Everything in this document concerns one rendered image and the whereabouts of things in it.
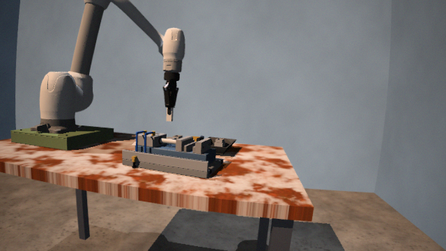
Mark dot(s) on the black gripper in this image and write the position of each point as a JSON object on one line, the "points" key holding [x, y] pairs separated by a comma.
{"points": [[169, 97]]}

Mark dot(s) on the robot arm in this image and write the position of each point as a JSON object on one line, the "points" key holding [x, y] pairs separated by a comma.
{"points": [[63, 94]]}

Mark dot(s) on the dark grey flat bar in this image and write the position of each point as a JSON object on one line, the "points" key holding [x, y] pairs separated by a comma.
{"points": [[188, 147]]}

